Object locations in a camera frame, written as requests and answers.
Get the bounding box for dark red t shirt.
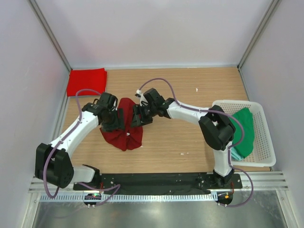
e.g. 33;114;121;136
100;97;143;151

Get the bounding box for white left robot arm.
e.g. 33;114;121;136
35;92;124;189

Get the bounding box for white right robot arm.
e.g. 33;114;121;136
131;88;236;187

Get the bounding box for folded bright red t shirt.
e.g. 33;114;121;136
66;68;107;97

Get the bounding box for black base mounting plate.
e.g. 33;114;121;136
87;172;243;196

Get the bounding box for light teal t shirt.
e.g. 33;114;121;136
230;147;244;161

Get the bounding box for green t shirt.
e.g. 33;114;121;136
230;107;255;158

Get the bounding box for white plastic basket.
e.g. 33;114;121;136
213;100;276;167

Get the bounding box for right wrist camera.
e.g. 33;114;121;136
135;89;148;106

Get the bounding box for white slotted cable duct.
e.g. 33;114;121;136
39;192;218;203

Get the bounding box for aluminium frame rail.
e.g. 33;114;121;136
28;171;289;193

